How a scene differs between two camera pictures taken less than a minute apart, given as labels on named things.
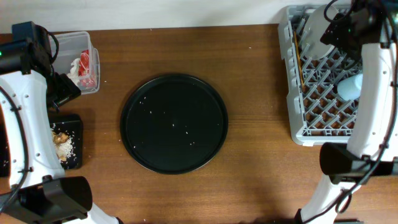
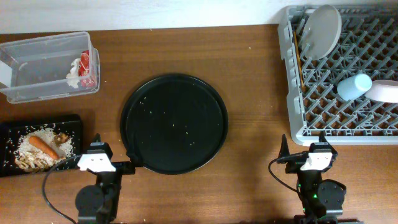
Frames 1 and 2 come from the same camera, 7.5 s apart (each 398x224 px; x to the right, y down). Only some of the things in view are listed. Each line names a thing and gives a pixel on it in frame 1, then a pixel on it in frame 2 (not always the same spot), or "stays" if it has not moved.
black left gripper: [68, 91] to [132, 151]
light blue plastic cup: [349, 88] stays
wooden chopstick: [299, 61] stays
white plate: [314, 27] stays
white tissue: [73, 74] stays
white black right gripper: [339, 33] to [293, 167]
